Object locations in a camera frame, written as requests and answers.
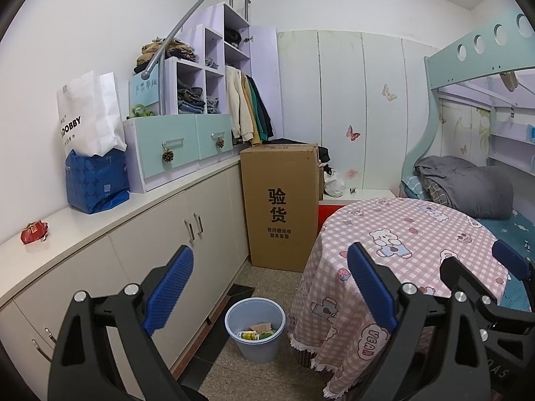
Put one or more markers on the small blue packet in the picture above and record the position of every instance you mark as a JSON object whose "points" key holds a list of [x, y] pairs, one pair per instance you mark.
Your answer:
{"points": [[531, 133]]}

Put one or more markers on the dark hanging jacket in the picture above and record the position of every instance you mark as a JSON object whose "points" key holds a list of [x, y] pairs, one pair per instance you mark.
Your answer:
{"points": [[267, 121]]}

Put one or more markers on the green toy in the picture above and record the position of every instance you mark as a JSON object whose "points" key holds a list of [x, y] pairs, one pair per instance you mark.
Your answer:
{"points": [[140, 112]]}

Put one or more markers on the blue checked bedding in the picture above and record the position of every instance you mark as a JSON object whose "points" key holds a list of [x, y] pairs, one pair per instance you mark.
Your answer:
{"points": [[411, 186]]}

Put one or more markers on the teal bunk bed frame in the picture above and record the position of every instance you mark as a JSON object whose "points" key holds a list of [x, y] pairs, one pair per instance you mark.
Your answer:
{"points": [[451, 67]]}

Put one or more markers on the pink butterfly sticker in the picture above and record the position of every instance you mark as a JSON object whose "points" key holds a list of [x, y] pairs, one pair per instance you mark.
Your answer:
{"points": [[352, 132]]}

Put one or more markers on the black garment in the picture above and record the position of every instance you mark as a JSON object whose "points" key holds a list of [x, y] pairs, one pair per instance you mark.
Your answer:
{"points": [[324, 156]]}

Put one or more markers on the teal paper sign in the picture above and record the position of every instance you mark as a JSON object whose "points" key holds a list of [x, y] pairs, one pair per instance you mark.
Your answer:
{"points": [[144, 87]]}

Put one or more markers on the folded grey-blue clothes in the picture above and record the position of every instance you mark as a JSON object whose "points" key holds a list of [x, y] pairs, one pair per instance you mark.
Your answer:
{"points": [[212, 106]]}

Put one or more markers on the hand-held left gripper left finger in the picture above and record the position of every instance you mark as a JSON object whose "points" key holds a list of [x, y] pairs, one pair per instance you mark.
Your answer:
{"points": [[169, 288]]}

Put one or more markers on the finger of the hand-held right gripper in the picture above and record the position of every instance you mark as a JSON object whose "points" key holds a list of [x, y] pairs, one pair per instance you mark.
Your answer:
{"points": [[512, 261], [480, 288]]}

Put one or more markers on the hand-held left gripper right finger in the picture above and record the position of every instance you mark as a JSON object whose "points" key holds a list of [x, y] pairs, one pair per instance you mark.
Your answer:
{"points": [[372, 284]]}

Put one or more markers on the teal bed sheet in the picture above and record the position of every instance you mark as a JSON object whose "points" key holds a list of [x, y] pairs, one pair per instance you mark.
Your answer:
{"points": [[514, 225]]}

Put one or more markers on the blue gift bag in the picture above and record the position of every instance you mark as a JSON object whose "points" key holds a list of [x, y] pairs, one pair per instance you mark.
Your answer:
{"points": [[96, 179]]}

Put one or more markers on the tall cardboard box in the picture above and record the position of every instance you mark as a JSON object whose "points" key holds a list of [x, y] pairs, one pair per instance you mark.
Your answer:
{"points": [[276, 167]]}

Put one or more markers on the cream floor cabinet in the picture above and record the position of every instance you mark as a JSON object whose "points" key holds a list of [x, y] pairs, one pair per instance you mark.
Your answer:
{"points": [[146, 234]]}

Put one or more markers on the white shopping bag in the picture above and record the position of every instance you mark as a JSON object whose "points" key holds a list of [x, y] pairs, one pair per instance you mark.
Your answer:
{"points": [[92, 104]]}

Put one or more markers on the folded dark clothes stack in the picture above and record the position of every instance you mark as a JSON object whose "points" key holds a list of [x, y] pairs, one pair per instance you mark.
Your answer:
{"points": [[190, 100]]}

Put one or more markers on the teal drawer unit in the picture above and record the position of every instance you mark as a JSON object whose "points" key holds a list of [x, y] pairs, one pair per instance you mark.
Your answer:
{"points": [[142, 150]]}

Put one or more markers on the metal handrail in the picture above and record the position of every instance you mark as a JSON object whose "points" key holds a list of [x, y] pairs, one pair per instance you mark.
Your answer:
{"points": [[184, 21]]}

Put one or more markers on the brown patterned table base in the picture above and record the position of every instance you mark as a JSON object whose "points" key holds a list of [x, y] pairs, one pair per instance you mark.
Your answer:
{"points": [[307, 359]]}

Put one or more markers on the yellow label box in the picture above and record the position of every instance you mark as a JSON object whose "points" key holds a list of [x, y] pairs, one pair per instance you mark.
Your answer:
{"points": [[248, 336]]}

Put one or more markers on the green hanging garment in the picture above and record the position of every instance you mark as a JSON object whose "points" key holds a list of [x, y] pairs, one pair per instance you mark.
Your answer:
{"points": [[260, 127]]}

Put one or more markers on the red pouch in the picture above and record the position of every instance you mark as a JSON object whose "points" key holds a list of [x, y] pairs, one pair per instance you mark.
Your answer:
{"points": [[35, 233]]}

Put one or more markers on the brown clothes pile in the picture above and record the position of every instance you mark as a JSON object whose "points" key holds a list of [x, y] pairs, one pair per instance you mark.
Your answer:
{"points": [[167, 52]]}

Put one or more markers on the cream hanging jacket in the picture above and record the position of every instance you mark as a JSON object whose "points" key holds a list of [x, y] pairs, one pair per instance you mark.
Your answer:
{"points": [[238, 104]]}

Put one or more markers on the white wardrobe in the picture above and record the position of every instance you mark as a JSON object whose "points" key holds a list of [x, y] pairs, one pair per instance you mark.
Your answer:
{"points": [[334, 92]]}

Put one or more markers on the mustard hanging garment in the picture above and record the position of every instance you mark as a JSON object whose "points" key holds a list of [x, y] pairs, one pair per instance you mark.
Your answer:
{"points": [[252, 133]]}

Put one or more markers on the brown hanging ornament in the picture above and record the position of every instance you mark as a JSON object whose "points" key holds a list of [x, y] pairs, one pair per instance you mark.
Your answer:
{"points": [[508, 81]]}

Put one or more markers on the purple cubby shelf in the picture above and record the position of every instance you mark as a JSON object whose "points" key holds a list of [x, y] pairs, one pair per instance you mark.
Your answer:
{"points": [[170, 92]]}

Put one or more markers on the pink checked tablecloth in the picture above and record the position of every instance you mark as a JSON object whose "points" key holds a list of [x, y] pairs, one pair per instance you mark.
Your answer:
{"points": [[418, 225]]}

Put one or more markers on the white plastic bag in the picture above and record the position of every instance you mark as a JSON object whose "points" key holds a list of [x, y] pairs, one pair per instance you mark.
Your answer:
{"points": [[334, 183]]}

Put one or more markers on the light blue plastic bin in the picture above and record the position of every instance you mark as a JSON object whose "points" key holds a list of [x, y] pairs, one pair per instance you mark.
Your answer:
{"points": [[255, 351]]}

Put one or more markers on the grey duvet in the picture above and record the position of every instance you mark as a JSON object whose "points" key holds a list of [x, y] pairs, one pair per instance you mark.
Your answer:
{"points": [[472, 188]]}

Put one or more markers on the red bench with white top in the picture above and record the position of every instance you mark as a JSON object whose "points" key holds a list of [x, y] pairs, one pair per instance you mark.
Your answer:
{"points": [[330, 211]]}

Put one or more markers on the tan butterfly sticker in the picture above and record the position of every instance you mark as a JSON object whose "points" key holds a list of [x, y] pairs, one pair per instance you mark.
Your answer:
{"points": [[389, 92]]}

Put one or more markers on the purple bed shelf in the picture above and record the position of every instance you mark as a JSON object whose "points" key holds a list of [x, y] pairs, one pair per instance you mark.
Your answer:
{"points": [[510, 150]]}

